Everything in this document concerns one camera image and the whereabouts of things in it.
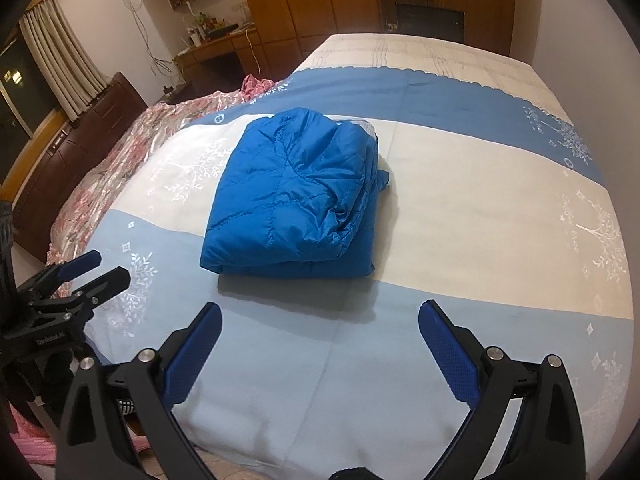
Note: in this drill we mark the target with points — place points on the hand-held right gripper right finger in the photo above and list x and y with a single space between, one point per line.
450 355

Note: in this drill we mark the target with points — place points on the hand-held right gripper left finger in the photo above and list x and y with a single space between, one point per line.
192 355

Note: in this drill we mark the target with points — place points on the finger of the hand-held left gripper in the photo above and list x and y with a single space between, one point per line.
75 266
95 290

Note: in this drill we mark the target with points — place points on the blue puffer jacket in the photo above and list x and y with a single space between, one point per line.
290 185

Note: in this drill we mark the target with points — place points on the person's left forearm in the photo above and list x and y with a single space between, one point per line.
32 435

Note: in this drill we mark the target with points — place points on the dark wooden dresser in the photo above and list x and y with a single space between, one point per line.
75 150

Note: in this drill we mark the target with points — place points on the pink floral quilt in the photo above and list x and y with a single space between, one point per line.
135 145

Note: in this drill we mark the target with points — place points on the bed with blue striped sheet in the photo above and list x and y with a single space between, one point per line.
450 210

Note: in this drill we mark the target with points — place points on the window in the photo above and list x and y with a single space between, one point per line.
20 85

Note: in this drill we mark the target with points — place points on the beige curtain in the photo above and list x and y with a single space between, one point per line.
65 60

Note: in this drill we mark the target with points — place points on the wooden desk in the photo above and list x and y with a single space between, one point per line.
220 55

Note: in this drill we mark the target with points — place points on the group of small bottles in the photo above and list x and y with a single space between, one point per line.
210 27

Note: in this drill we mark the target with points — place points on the black chair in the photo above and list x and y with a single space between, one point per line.
430 20

